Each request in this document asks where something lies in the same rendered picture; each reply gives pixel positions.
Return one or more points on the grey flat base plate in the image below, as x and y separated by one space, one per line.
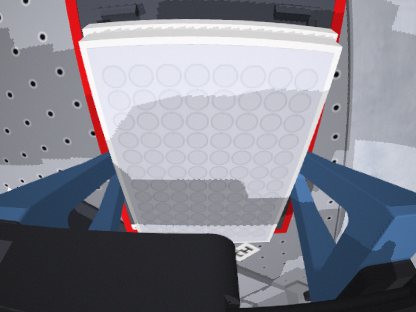
46 127

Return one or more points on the white well plate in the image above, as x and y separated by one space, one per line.
208 122

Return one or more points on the dark grey flat plate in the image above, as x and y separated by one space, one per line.
82 216

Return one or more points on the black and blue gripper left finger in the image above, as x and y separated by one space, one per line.
49 200

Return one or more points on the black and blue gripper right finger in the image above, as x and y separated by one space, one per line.
381 224

